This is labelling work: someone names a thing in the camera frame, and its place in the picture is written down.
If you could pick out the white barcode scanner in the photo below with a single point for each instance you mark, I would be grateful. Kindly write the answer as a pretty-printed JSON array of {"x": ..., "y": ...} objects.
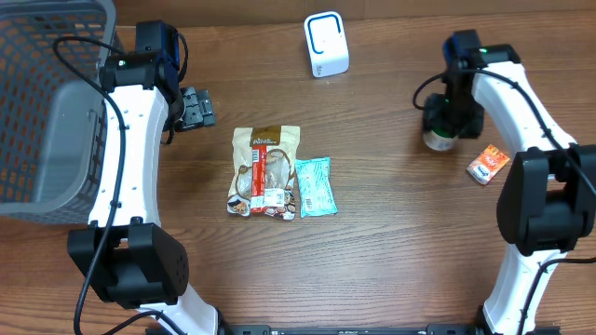
[{"x": 326, "y": 44}]

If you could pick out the brown white snack pouch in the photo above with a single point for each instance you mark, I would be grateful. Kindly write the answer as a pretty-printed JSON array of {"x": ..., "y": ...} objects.
[{"x": 282, "y": 143}]

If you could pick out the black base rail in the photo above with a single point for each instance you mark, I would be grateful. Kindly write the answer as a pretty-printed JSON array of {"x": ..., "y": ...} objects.
[{"x": 432, "y": 329}]

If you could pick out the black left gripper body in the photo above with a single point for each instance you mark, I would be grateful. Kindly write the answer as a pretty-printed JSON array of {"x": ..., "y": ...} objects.
[{"x": 196, "y": 109}]

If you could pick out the green lidded can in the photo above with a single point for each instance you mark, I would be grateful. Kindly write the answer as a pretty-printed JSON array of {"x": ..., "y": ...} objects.
[{"x": 436, "y": 142}]

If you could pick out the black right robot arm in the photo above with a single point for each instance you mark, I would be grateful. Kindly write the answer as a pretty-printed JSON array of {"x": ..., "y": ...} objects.
[{"x": 548, "y": 199}]

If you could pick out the teal snack bag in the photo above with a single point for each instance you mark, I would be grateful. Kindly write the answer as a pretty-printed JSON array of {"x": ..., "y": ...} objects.
[{"x": 315, "y": 188}]

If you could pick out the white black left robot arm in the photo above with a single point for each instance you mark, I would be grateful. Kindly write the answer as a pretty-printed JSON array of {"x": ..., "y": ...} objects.
[{"x": 124, "y": 254}]

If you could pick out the grey plastic basket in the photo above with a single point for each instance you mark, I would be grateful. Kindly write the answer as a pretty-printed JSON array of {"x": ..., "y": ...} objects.
[{"x": 53, "y": 126}]

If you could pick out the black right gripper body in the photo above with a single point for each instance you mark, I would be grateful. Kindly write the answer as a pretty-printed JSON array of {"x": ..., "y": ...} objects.
[{"x": 453, "y": 123}]

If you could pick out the orange tissue pack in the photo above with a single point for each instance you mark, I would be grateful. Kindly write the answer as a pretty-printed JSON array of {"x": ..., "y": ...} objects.
[{"x": 487, "y": 164}]

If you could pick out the red white stick pack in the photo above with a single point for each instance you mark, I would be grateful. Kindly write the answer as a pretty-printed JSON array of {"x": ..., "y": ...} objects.
[{"x": 258, "y": 178}]

